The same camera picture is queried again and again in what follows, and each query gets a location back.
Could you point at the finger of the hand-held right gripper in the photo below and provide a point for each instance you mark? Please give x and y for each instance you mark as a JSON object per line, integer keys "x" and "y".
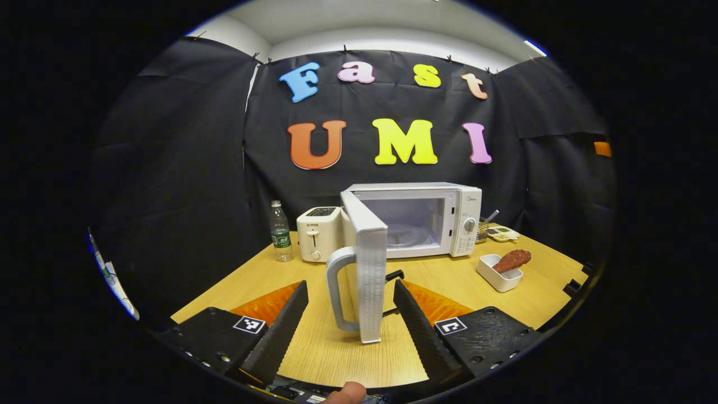
{"x": 602, "y": 149}

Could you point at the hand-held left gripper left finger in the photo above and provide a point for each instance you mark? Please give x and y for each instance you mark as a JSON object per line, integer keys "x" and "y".
{"x": 280, "y": 336}

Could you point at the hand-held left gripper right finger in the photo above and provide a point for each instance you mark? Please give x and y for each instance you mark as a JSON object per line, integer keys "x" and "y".
{"x": 423, "y": 336}

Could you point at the white microwave oven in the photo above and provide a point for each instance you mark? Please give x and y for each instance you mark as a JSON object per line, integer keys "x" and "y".
{"x": 370, "y": 269}

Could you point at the brown fried chicken drumstick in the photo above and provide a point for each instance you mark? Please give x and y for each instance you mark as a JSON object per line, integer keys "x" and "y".
{"x": 511, "y": 261}

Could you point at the white rectangular dish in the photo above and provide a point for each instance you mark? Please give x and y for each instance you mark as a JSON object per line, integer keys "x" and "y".
{"x": 499, "y": 280}

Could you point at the glass turntable plate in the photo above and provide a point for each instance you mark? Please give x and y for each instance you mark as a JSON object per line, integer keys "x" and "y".
{"x": 409, "y": 237}

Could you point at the clear plastic water bottle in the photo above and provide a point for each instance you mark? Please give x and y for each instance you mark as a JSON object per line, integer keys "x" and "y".
{"x": 280, "y": 235}

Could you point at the white toaster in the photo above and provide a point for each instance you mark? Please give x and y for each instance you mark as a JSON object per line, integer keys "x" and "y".
{"x": 317, "y": 235}

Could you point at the small ceiling light panel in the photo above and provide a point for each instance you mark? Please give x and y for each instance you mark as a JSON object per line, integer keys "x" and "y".
{"x": 536, "y": 48}

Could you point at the white divided spice dish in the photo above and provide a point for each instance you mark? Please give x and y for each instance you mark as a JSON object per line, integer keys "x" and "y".
{"x": 504, "y": 233}

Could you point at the white printed strip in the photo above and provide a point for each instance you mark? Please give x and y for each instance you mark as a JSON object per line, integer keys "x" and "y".
{"x": 112, "y": 278}

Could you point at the black table edge bracket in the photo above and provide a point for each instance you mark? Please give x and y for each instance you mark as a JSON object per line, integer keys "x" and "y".
{"x": 587, "y": 269}
{"x": 571, "y": 288}

